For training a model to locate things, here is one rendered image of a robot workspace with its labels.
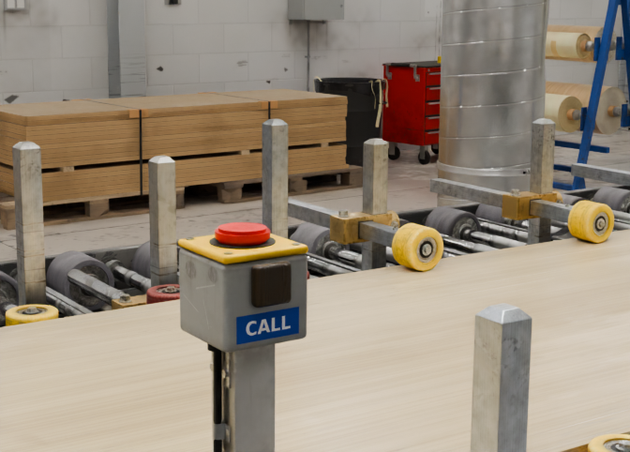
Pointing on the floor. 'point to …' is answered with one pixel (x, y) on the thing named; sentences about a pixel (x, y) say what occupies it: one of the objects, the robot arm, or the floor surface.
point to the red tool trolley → (412, 107)
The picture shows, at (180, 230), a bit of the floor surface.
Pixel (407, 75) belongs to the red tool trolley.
